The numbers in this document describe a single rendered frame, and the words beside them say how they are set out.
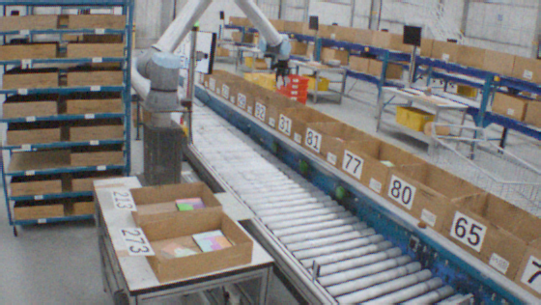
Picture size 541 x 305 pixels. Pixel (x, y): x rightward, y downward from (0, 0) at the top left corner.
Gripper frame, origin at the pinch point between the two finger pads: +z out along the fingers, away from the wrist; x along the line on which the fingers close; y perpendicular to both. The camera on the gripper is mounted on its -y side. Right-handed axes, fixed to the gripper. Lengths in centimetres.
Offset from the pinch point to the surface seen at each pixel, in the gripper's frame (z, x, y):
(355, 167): 20, -32, 88
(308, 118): 28.5, 19.9, 7.0
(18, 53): -48, -151, -94
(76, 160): 38, -130, -85
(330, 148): 19, -25, 65
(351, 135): 25, 8, 55
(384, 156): 25, -3, 88
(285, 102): 28, 32, -30
